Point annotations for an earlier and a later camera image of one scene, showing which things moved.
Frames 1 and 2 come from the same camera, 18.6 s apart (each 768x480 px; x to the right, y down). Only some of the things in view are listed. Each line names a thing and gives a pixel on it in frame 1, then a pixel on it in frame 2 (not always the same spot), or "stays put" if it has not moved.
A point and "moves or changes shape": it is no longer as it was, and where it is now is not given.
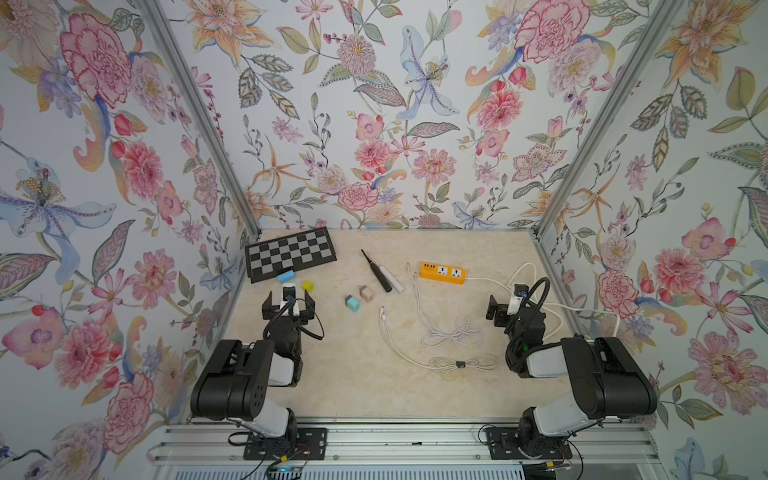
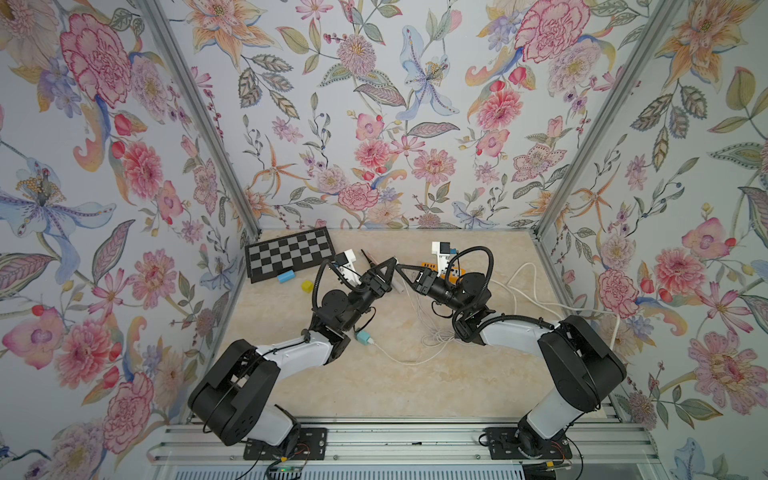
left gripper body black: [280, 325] to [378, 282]
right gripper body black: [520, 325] to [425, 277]
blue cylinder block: [286, 276] stays put
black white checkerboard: [300, 251] stays put
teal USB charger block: [352, 303] moves or changes shape
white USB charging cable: [442, 363] to [372, 342]
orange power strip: [442, 273] stays put
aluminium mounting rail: [408, 443] stays put
